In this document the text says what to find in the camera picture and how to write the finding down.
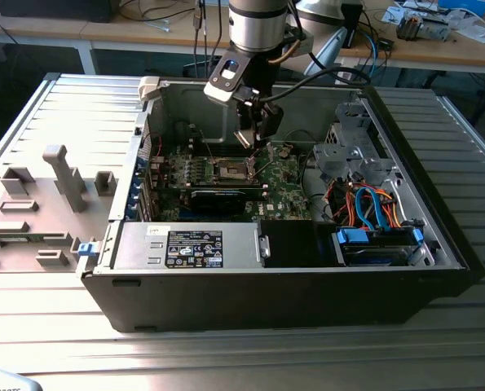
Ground blue case clip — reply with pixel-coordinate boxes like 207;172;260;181
77;240;99;258

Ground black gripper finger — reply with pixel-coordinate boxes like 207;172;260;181
252;100;284;149
236;100;255;140

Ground black graphics card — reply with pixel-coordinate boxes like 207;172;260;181
188;187;263;217

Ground silver CPU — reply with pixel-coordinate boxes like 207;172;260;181
232;129;254;149

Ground grey parts rack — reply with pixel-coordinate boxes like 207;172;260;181
0;143;119;275

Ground metal socket cover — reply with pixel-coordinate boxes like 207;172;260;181
245;141;275;180

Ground green motherboard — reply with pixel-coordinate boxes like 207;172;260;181
154;140;315;223

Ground wooden desk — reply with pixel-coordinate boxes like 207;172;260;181
335;0;485;75
0;0;341;48

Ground beige case latch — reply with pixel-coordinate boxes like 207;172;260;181
138;76;161;101

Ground black PC case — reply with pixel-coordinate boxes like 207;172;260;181
75;75;485;335

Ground black camera cable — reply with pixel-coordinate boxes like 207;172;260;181
261;67;370;103

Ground white plastic device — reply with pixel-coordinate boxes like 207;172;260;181
0;368;43;391

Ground silver power supply unit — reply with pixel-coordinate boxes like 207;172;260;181
111;222;263;270

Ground blue box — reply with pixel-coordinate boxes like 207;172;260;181
437;0;485;16

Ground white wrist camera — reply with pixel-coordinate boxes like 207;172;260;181
203;59;254;103

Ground CPU cooler heatsink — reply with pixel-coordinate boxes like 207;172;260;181
395;11;427;42

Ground thin wire locking lever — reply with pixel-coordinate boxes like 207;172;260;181
197;129;217;162

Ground hard disk in blue carrier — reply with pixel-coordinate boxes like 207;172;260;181
332;226;425;268

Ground orange power wire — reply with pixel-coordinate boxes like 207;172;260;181
382;189;404;229

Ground blue data wire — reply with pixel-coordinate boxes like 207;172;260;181
354;186;386;232

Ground black monitor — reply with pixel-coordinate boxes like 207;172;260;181
0;0;115;24

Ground metal disk bay cage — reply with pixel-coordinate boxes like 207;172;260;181
311;101;394;180

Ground CPU socket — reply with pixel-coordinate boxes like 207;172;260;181
211;156;254;183

